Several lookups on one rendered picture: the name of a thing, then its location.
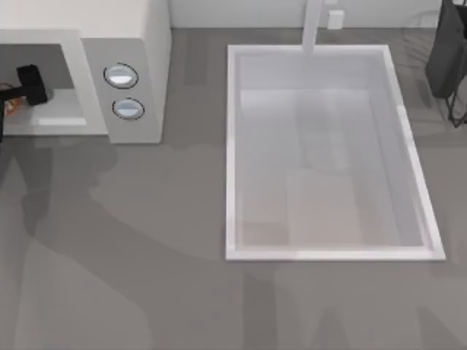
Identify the tall white tap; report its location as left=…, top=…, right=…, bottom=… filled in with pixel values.
left=301, top=0, right=326, bottom=56

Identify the orange package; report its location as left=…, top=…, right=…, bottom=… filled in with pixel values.
left=0, top=82, right=20, bottom=118

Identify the white sink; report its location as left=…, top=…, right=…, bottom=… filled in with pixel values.
left=224, top=44, right=447, bottom=263

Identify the small round microwave knob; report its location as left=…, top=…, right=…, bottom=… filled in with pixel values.
left=111, top=97, right=146, bottom=121

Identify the large round microwave knob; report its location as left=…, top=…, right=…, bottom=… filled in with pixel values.
left=103, top=62, right=140, bottom=90

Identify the pale microwave oven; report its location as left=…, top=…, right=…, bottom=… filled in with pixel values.
left=0, top=0, right=173, bottom=145

